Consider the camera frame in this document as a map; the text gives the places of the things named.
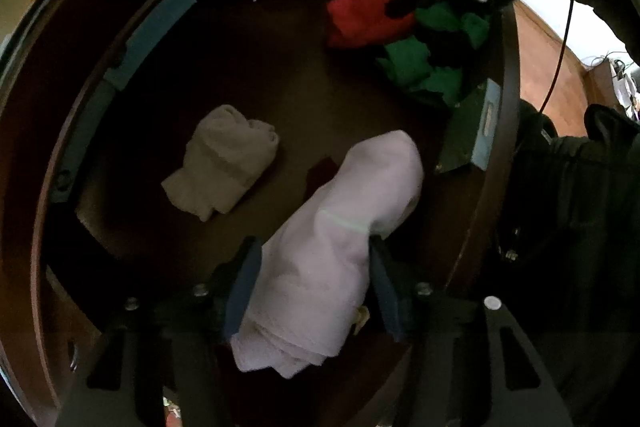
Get pale pink underwear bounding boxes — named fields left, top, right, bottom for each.
left=229, top=129, right=426, bottom=380

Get white underwear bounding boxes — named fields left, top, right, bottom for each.
left=161, top=104, right=280, bottom=223

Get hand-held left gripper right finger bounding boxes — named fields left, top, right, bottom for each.
left=367, top=237, right=576, bottom=427

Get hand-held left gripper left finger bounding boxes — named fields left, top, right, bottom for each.
left=55, top=237, right=264, bottom=427

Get wooden drawer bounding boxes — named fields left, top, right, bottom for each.
left=0, top=0, right=526, bottom=427

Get person's black trousers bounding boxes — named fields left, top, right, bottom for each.
left=500, top=99, right=640, bottom=427

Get black cable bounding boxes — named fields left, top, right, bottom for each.
left=540, top=0, right=577, bottom=112

